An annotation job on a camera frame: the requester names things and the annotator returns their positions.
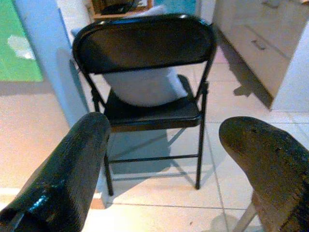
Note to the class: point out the green wall sheet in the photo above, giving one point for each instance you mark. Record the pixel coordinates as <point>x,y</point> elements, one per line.
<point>17,19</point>

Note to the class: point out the white drawer cabinet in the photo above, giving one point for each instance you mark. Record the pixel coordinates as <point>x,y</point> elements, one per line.
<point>265,24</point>

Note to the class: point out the wooden shelf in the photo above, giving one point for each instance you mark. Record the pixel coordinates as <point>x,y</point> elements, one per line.
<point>120,16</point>

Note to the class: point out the white pillow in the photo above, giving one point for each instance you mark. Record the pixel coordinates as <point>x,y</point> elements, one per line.
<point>144,87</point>

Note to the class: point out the black folding chair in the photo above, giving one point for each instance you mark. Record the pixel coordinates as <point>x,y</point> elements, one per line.
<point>144,43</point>

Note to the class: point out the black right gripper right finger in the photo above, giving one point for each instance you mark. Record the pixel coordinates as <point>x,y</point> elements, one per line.
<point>272,164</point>

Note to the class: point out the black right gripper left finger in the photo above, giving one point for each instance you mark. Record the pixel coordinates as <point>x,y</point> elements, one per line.
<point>67,169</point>

